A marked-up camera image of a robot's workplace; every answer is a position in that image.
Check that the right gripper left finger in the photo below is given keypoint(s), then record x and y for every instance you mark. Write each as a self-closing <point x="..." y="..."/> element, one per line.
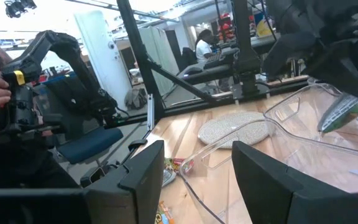
<point x="135" y="199"/>

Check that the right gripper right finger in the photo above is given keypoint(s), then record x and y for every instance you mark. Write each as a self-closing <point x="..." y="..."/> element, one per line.
<point x="266" y="193"/>

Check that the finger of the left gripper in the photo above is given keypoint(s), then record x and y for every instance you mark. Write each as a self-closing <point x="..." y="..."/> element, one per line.
<point x="294" y="53"/>
<point x="343" y="65"/>

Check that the orange green granola bar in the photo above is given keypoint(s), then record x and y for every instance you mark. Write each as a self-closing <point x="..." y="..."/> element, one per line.
<point x="164" y="216"/>

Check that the yellow blue poster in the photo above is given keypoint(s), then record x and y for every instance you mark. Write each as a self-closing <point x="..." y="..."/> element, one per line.
<point x="263" y="28"/>

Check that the small black clamp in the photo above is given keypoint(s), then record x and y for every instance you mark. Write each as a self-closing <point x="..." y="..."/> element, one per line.
<point x="137" y="144"/>

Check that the blue office chair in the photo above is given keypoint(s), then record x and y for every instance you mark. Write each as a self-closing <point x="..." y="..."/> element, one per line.
<point x="89" y="144"/>

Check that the red box stack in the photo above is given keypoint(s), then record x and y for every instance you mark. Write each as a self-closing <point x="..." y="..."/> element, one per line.
<point x="225" y="28"/>

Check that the dark grey desk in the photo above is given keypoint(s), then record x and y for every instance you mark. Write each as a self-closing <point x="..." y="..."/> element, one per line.
<point x="210" y="73"/>

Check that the person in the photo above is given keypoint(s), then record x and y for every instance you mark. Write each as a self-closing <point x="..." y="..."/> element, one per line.
<point x="204" y="49"/>

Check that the grey bag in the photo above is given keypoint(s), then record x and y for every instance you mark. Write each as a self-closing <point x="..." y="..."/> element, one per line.
<point x="135" y="99"/>

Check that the black office chair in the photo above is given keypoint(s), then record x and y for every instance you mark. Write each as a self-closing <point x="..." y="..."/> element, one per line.
<point x="188" y="56"/>

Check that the person's leg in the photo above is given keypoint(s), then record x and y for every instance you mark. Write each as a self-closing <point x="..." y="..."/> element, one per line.
<point x="17" y="165"/>

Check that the pale green partition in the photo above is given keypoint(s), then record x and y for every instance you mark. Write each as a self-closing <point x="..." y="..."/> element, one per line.
<point x="160" y="56"/>

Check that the white pillar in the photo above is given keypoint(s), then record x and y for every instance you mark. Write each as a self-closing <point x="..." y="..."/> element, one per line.
<point x="101" y="56"/>

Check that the yellow tag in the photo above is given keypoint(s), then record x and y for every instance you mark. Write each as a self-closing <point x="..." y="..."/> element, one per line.
<point x="19" y="77"/>

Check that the black ceiling spotlight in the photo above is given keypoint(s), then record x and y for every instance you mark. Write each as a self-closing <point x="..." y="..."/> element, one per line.
<point x="19" y="7"/>

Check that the silver metal bracket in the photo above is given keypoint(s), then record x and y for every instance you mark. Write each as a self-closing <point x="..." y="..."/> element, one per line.
<point x="150" y="112"/>

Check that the black aluminium table frame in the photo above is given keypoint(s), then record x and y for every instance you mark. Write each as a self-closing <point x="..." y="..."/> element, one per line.
<point x="141" y="62"/>

